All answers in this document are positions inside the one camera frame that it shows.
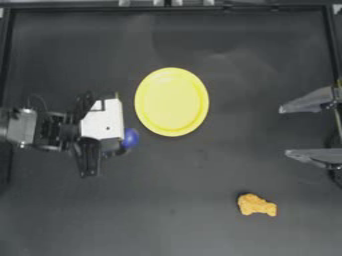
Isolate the purple toy eggplant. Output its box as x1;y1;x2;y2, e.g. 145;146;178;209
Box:
122;127;142;151

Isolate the yellow round plate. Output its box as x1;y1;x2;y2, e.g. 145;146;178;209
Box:
134;66;212;138

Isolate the orange fried chicken toy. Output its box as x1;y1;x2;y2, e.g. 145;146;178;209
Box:
237;192;280;218

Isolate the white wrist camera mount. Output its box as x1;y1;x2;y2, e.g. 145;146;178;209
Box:
79;97;126;142

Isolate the black frame post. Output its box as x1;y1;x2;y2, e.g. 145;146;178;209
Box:
0;9;14;109
321;5;342;84

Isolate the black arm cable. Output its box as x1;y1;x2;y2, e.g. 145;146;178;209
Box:
26;93;50;113

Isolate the black frame beam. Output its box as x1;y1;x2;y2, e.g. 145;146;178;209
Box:
0;0;342;14

